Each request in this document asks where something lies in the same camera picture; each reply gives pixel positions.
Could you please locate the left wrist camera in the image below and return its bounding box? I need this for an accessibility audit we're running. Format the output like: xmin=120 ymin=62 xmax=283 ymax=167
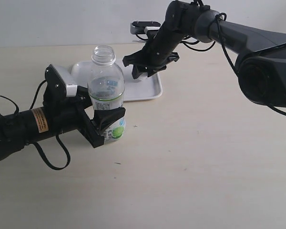
xmin=45 ymin=64 xmax=78 ymax=100

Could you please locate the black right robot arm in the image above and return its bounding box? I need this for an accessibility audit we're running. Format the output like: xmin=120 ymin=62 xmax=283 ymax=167
xmin=123 ymin=0 xmax=286 ymax=108

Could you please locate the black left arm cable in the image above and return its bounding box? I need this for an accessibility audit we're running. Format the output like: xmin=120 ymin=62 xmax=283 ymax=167
xmin=0 ymin=80 xmax=72 ymax=170

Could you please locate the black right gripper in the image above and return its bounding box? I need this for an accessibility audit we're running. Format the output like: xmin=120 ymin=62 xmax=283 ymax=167
xmin=123 ymin=47 xmax=180 ymax=80

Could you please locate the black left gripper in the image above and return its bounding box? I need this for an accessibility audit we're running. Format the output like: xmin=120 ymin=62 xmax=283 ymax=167
xmin=43 ymin=85 xmax=126 ymax=148

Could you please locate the clear plastic drink bottle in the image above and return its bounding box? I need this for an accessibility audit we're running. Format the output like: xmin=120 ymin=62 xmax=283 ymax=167
xmin=87 ymin=45 xmax=127 ymax=146

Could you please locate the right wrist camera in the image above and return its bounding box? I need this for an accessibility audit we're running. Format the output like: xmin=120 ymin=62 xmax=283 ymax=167
xmin=130 ymin=21 xmax=161 ymax=35

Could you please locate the white bottle cap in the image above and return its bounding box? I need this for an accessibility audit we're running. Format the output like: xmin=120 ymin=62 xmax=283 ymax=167
xmin=138 ymin=74 xmax=148 ymax=81

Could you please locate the white plastic tray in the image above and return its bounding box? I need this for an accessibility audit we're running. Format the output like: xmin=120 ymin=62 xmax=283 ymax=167
xmin=71 ymin=59 xmax=163 ymax=102

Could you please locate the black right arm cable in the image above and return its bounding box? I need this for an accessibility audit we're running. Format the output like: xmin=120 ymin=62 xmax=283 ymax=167
xmin=133 ymin=0 xmax=286 ymax=120

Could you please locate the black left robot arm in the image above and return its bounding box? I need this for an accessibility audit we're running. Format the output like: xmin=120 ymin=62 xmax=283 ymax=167
xmin=0 ymin=86 xmax=126 ymax=170

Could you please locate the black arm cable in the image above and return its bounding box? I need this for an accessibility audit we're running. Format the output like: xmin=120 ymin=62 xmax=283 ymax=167
xmin=0 ymin=80 xmax=72 ymax=170
xmin=133 ymin=0 xmax=286 ymax=120

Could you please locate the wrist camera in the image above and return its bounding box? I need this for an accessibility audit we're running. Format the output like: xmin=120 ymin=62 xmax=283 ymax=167
xmin=130 ymin=21 xmax=161 ymax=35
xmin=45 ymin=64 xmax=78 ymax=100

